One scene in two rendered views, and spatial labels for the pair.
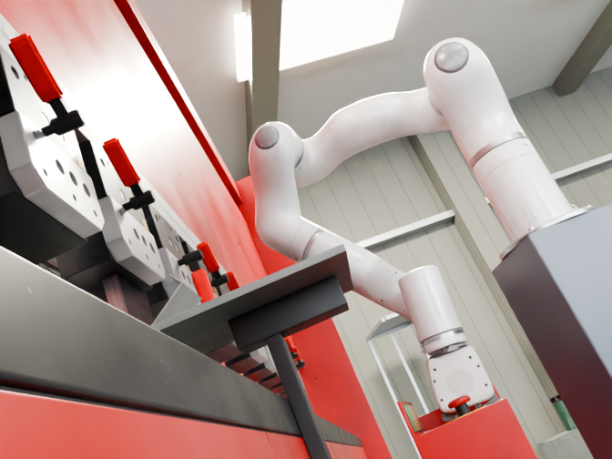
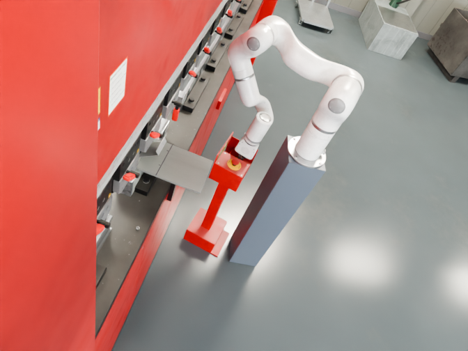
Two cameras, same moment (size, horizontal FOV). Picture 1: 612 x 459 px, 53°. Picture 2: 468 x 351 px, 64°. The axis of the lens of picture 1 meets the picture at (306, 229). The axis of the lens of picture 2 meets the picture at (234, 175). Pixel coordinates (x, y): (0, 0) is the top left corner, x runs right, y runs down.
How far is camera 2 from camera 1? 1.39 m
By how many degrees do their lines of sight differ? 69
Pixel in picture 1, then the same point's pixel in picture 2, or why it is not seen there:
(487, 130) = (322, 125)
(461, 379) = (246, 150)
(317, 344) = not seen: outside the picture
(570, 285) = (284, 177)
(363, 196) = not seen: outside the picture
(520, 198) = (306, 146)
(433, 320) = (253, 136)
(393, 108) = (313, 76)
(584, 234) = (304, 171)
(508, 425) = (237, 181)
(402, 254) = not seen: outside the picture
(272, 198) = (240, 53)
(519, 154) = (321, 138)
